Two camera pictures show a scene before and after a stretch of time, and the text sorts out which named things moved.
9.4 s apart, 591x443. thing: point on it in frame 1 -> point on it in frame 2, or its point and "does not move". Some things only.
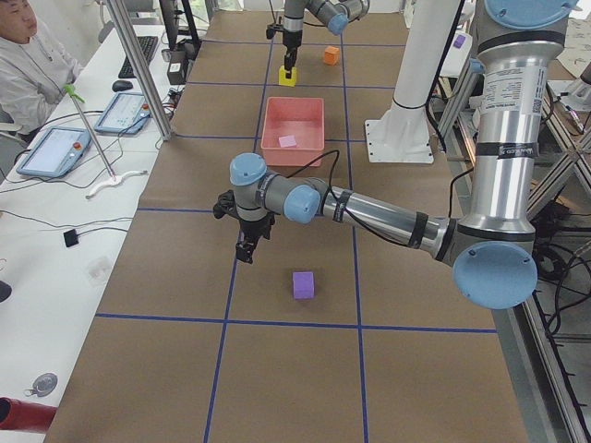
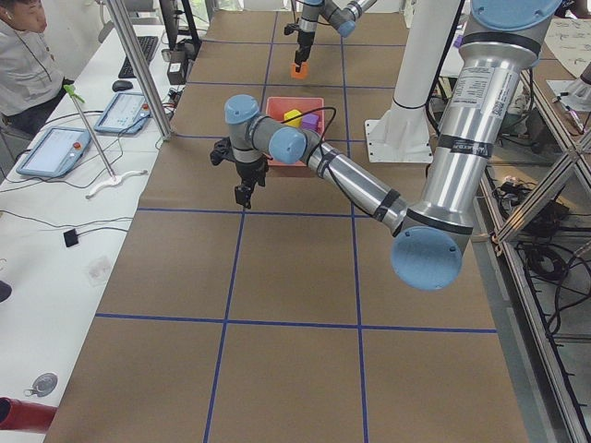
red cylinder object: (20, 415) does not move
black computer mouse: (122, 85) does not move
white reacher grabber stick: (113, 179) does not move
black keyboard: (147, 45) does not move
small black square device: (70, 237) does not move
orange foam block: (331, 55) -> (304, 71)
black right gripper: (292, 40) -> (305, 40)
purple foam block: (303, 285) -> (309, 122)
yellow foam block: (282, 77) -> (292, 113)
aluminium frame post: (141, 70) does not move
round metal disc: (44, 384) does not move
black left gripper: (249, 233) -> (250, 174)
